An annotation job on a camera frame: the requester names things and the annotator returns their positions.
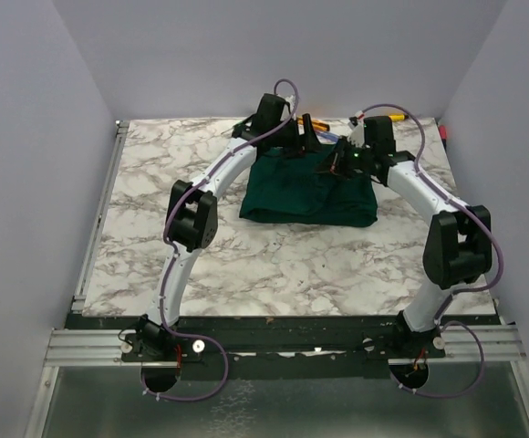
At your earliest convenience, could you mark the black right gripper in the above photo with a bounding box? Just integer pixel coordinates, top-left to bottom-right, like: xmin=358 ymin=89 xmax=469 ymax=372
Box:
xmin=313 ymin=136 xmax=374 ymax=181

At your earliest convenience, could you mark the dark green surgical drape cloth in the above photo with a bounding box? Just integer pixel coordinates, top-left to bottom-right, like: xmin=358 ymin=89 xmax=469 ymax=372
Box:
xmin=239 ymin=145 xmax=378 ymax=228

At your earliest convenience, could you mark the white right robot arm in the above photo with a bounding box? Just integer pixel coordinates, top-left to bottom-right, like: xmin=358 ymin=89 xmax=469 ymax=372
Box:
xmin=317 ymin=115 xmax=493 ymax=357

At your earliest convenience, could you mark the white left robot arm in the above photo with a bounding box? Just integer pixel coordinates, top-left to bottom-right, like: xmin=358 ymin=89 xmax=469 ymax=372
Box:
xmin=133 ymin=93 xmax=321 ymax=361

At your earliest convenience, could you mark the red object at table edge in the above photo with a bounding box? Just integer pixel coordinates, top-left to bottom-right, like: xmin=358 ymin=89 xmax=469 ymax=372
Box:
xmin=439 ymin=125 xmax=447 ymax=141

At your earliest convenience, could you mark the blue handled screwdriver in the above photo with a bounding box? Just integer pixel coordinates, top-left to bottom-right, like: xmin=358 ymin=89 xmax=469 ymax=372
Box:
xmin=316 ymin=131 xmax=339 ymax=143

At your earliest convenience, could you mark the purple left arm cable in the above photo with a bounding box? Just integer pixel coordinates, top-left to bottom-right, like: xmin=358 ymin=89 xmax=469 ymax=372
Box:
xmin=143 ymin=78 xmax=302 ymax=403

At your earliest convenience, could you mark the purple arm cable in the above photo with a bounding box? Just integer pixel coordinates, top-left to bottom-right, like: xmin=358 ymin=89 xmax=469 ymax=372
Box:
xmin=143 ymin=78 xmax=302 ymax=403
xmin=350 ymin=103 xmax=505 ymax=399

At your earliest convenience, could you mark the yellow handled screwdriver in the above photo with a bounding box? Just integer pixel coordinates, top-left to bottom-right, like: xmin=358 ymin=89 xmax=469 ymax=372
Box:
xmin=389 ymin=114 xmax=409 ymax=122

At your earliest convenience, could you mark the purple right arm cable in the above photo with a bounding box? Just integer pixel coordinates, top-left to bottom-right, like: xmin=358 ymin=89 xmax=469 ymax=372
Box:
xmin=350 ymin=103 xmax=505 ymax=399

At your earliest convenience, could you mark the aluminium front rail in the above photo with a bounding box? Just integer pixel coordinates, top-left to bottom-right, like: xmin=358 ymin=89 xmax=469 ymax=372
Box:
xmin=44 ymin=325 xmax=527 ymax=368

